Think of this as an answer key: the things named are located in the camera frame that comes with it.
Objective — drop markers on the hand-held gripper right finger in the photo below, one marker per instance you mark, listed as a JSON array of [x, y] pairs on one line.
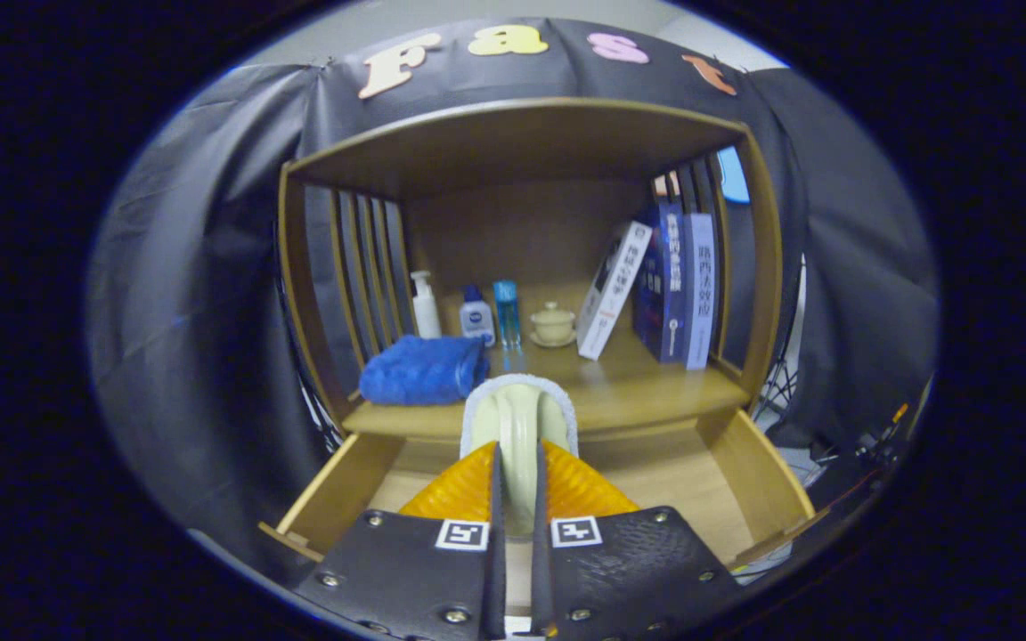
[[541, 579]]

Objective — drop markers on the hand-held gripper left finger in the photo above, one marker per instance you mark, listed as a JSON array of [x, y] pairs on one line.
[[497, 579]]

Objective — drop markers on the wooden drawer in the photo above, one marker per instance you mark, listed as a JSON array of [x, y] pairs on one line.
[[682, 490]]

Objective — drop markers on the wooden countertop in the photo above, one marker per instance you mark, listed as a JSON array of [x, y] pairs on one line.
[[638, 383]]

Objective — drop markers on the wooden cabinet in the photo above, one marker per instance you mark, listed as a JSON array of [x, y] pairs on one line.
[[522, 231]]

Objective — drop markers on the blue rolled towel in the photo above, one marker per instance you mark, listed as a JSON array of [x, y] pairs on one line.
[[424, 369]]

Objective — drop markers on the black tripod stand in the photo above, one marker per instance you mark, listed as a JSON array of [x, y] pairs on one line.
[[328, 427], [776, 392]]

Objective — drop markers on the beige lidded teacup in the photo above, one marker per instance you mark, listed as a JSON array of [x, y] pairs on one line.
[[553, 323]]

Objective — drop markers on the white bottle with blue cap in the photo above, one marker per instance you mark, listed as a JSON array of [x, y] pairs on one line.
[[477, 319]]

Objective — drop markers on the clear blue bottle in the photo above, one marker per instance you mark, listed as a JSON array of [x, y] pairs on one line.
[[507, 312]]

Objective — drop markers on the white pump bottle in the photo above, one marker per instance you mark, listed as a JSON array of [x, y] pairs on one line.
[[426, 312]]

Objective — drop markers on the white book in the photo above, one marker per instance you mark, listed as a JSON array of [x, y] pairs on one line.
[[611, 294]]

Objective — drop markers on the dark blue book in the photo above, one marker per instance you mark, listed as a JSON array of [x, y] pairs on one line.
[[655, 294]]

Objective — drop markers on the light blue book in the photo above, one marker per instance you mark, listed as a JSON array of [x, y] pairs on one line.
[[700, 294]]

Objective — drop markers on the dark equipment with orange tip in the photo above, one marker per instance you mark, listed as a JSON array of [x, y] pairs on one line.
[[869, 445]]

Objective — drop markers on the black backdrop cloth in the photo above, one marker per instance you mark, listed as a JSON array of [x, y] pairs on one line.
[[210, 267]]

